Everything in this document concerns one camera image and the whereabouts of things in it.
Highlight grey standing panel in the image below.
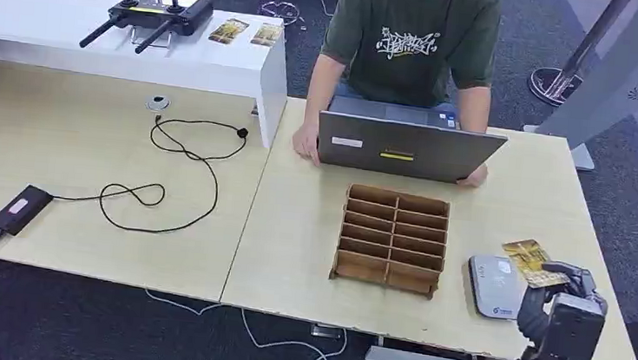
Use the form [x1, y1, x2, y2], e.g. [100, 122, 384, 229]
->
[518, 0, 638, 176]

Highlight grey laptop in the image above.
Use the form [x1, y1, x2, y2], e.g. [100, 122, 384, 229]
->
[313, 93, 511, 189]

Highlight black power adapter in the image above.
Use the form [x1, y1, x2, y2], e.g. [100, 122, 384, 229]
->
[0, 182, 56, 241]

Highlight black remote controller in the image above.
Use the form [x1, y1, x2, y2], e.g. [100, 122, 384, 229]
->
[78, 0, 215, 62]

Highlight white desk shelf riser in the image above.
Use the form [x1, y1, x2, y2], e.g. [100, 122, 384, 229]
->
[0, 0, 297, 152]

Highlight person's left hand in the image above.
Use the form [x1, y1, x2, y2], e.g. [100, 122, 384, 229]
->
[455, 160, 490, 190]

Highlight round desk cable grommet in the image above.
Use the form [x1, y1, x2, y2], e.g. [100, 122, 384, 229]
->
[145, 94, 172, 114]

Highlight person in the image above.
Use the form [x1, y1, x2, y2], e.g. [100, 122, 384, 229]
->
[288, 0, 504, 190]

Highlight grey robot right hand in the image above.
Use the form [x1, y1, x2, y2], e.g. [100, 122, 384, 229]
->
[515, 258, 613, 354]

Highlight white floor cable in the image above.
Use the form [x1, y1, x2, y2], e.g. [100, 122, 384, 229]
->
[138, 288, 352, 360]

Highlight black adapter cable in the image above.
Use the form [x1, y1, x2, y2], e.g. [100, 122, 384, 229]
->
[48, 107, 251, 243]

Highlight chrome stanchion post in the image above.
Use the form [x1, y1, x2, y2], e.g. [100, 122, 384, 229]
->
[525, 0, 631, 113]

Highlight person's right hand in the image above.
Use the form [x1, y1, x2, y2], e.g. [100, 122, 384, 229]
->
[289, 120, 326, 167]

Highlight metal controller stand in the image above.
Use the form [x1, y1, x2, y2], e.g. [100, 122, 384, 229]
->
[129, 23, 174, 51]

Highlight wooden card slot box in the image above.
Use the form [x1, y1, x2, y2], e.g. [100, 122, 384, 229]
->
[327, 181, 452, 301]

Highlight small dark floor box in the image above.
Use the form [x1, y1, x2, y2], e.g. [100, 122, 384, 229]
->
[309, 322, 345, 342]

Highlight yellow printed card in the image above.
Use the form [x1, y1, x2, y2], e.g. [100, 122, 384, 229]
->
[498, 236, 574, 292]
[249, 21, 286, 49]
[207, 16, 252, 48]

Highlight white flat device box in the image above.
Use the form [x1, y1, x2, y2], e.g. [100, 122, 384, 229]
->
[462, 253, 529, 324]

